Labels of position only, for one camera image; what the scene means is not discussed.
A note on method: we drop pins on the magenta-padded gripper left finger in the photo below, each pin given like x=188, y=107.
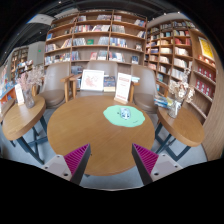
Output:
x=77, y=159

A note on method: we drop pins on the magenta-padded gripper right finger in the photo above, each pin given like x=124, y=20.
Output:
x=146, y=159

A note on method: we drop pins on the green mouse pad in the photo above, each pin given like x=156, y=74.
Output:
x=111, y=116

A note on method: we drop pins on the round wooden side table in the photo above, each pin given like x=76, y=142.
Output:
x=183, y=128
x=23, y=116

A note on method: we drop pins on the glass vase with dried flowers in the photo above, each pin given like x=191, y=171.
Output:
x=29, y=100
x=174, y=110

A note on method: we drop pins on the beige wooden armchair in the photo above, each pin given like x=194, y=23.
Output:
x=100, y=65
x=53, y=96
x=145, y=100

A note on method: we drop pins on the pile of colourful magazines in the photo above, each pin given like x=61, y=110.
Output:
x=163, y=101

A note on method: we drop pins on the white and red sign stand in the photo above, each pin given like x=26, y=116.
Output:
x=122, y=86

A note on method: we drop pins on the white framed flower picture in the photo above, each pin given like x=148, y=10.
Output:
x=92, y=80

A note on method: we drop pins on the blue book stack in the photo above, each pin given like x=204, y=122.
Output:
x=135, y=79

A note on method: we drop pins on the dark cover book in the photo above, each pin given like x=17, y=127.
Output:
x=109, y=84

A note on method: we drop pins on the small white card stand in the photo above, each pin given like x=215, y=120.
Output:
x=19, y=95

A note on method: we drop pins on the small distant bookshelf unit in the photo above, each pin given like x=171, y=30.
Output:
x=20, y=61

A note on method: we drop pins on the curved wooden bookshelf unit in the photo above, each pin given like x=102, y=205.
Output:
x=180, y=50

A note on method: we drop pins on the wide wooden bookshelf unit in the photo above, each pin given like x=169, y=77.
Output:
x=96, y=33

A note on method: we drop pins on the white hanging ceiling sign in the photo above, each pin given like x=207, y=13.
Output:
x=41, y=19

